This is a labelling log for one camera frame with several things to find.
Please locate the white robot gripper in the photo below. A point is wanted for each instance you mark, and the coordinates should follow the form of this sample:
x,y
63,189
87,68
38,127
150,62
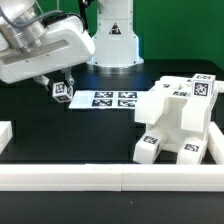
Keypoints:
x,y
65,44

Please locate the white tagged bar part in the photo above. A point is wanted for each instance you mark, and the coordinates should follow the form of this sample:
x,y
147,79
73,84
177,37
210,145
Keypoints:
x,y
150,107

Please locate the white front fence rail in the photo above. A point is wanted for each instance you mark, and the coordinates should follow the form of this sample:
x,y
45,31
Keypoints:
x,y
95,177

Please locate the white chair seat part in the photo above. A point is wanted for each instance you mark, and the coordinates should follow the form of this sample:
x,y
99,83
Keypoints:
x,y
183,119

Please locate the white long chair back part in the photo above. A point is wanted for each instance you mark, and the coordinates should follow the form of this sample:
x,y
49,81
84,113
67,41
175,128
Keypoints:
x,y
176,87

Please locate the white left fence block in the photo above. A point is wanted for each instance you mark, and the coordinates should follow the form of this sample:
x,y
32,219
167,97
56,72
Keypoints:
x,y
5,134

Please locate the small white tagged cube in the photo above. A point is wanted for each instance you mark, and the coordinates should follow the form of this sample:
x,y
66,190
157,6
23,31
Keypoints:
x,y
203,85

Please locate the paper sheet with tags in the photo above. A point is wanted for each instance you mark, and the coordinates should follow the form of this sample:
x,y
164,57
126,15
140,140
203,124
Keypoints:
x,y
105,99

